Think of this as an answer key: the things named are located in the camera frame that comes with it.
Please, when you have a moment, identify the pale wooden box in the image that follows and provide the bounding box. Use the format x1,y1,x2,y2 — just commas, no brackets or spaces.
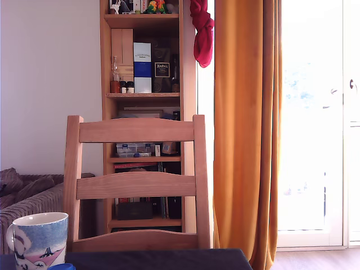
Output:
111,28,134,83

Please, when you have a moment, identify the wooden ladder-back chair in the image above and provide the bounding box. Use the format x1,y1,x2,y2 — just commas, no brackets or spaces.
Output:
63,114,212,252

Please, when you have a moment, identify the tall wooden bookshelf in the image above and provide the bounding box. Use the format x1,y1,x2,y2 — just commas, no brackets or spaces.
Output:
100,0,197,234

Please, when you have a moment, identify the green and orange parrot toy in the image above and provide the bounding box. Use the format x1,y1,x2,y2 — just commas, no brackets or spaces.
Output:
145,0,169,14

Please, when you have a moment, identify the white balcony door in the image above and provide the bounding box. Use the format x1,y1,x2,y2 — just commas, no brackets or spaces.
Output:
343,0,360,249

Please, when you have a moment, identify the white and blue tall box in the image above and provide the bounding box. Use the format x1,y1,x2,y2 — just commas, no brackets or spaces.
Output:
133,42,152,94

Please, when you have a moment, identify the black tablecloth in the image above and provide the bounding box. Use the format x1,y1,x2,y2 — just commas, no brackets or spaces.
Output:
0,248,254,270

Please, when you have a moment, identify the red hanging cloth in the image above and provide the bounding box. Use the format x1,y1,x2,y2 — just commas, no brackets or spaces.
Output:
190,0,215,69

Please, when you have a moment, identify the orange curtain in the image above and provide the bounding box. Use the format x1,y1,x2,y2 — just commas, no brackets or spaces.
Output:
213,0,283,270

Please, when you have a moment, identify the clear plastic storage box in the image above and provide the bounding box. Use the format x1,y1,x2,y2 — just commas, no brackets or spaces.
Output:
116,142,155,158

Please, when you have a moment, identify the clear glass bottle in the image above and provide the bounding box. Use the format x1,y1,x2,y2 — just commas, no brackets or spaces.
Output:
112,55,120,82

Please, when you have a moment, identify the blue coffee capsule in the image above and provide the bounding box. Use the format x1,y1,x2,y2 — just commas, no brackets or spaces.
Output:
47,263,76,270

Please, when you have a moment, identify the black case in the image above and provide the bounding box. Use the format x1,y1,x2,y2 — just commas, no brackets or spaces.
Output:
117,201,154,221

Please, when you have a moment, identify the black box with gold label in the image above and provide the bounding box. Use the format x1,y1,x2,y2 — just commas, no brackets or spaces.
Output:
151,44,172,93

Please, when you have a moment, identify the red book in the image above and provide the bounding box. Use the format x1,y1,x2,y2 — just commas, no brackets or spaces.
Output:
114,162,158,169

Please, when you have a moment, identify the dark glass bottle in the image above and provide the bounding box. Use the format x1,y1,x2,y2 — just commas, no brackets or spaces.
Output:
170,53,181,93

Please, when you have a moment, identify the blue and white illustrated mug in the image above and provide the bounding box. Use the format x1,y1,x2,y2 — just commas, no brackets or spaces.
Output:
6,212,69,270

